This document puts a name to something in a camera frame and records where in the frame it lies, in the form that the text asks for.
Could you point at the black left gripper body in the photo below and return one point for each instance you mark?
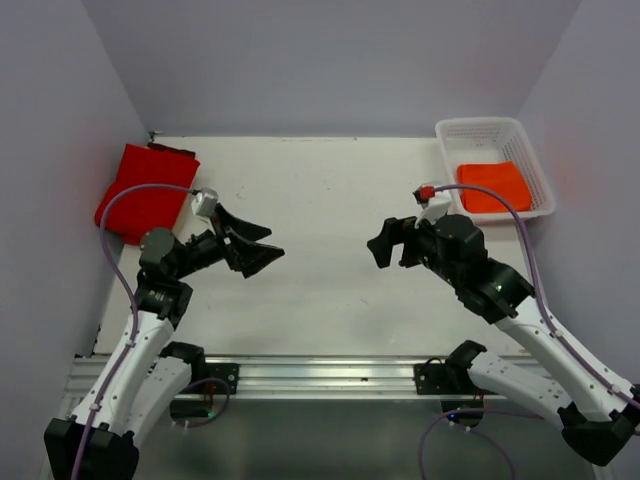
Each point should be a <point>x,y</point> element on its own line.
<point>200,252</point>

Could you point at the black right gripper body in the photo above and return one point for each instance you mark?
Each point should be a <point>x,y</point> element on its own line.
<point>424,239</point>

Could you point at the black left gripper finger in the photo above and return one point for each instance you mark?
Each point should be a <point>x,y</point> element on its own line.
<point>249,257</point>
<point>223,222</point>

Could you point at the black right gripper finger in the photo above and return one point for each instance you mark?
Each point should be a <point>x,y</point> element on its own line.
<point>381,248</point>
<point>397,228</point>

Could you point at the orange t shirt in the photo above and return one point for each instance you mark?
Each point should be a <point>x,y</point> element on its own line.
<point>504,179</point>

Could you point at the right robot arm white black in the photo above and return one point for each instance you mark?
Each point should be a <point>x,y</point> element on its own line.
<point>595,409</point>

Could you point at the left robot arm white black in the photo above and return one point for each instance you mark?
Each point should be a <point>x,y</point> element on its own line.
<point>103,436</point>

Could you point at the folded red t shirt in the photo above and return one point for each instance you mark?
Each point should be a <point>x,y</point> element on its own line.
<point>139,212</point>

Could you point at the white plastic basket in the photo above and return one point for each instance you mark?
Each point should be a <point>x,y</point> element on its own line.
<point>495,140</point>

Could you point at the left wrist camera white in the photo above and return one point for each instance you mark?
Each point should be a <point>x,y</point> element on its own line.
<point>204,203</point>

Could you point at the aluminium mounting rail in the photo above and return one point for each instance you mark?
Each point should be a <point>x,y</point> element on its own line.
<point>266,377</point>

